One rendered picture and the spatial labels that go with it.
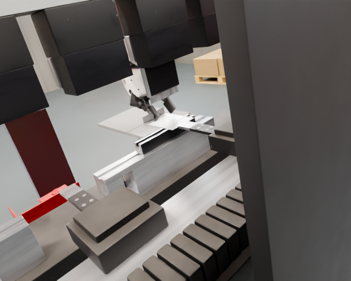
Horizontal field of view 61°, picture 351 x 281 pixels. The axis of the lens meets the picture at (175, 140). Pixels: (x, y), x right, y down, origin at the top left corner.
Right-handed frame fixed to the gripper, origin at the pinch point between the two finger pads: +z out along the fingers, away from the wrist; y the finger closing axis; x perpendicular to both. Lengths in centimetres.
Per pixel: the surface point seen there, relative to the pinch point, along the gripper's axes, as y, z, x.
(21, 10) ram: -29.9, -18.2, -26.5
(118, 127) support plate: -9.4, -4.7, 10.9
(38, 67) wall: 184, -432, 574
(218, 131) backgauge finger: -4.8, 16.6, -19.2
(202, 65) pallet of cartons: 306, -128, 265
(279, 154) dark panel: -32, 25, -53
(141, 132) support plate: -8.6, 2.6, 2.2
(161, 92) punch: -2.2, -1.9, -7.6
